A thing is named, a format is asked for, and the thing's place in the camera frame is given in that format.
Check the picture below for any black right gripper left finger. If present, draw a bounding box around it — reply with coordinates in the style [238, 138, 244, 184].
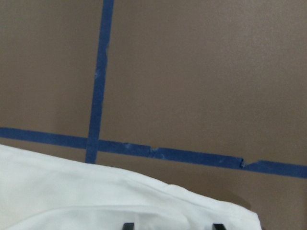
[122, 222, 134, 230]

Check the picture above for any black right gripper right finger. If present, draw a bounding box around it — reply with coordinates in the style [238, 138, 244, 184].
[212, 223, 225, 230]

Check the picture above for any white long-sleeve printed shirt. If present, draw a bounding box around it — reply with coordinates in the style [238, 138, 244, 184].
[0, 145, 261, 230]

